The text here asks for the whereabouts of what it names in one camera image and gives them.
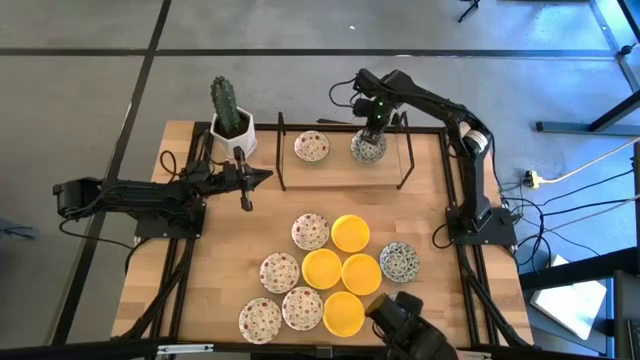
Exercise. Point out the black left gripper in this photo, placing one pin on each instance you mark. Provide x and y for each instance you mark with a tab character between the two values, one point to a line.
231	177

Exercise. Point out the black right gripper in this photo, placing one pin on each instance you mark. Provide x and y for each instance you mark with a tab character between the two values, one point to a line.
372	115

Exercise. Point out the green red-floral mini bowl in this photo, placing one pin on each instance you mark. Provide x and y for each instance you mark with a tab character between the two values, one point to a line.
311	145
279	272
260	320
310	231
302	308

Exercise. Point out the yellow mini bowl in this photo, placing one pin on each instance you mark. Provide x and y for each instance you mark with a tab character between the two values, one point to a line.
361	274
343	314
350	233
321	269

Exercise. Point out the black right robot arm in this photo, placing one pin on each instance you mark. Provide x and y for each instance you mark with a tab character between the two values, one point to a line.
470	175

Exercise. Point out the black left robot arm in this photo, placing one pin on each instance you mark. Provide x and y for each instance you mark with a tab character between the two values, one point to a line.
145	195

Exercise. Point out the white hexagonal plant pot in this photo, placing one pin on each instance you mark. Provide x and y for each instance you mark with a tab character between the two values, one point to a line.
240	145

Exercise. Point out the green cactus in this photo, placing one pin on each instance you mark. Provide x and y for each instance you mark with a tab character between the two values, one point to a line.
225	105

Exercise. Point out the black tripod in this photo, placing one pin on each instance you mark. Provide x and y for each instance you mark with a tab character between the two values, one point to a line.
469	7

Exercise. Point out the yellow power plug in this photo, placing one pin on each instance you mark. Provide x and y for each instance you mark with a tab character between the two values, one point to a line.
531	178

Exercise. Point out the black table leg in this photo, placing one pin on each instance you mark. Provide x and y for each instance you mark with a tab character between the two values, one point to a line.
565	127

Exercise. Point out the white box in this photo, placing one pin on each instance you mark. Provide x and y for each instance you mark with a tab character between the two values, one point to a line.
575	305

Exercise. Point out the metal stand with black knob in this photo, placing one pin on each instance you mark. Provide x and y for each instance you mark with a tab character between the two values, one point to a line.
625	50

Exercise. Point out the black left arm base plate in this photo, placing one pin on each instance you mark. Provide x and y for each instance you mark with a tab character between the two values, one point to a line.
150	231

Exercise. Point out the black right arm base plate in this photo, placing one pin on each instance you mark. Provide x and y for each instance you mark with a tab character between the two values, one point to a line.
500	235

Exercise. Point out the silver aluminium bracket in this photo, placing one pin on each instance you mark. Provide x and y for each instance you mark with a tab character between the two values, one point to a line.
185	348
475	355

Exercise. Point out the black aluminium table frame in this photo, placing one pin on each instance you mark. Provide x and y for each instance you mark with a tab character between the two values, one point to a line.
466	300

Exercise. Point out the black desk frame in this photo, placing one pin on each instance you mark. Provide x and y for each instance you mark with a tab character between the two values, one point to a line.
575	271

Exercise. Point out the black frame crossbar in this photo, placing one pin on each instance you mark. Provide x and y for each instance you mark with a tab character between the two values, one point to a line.
75	352

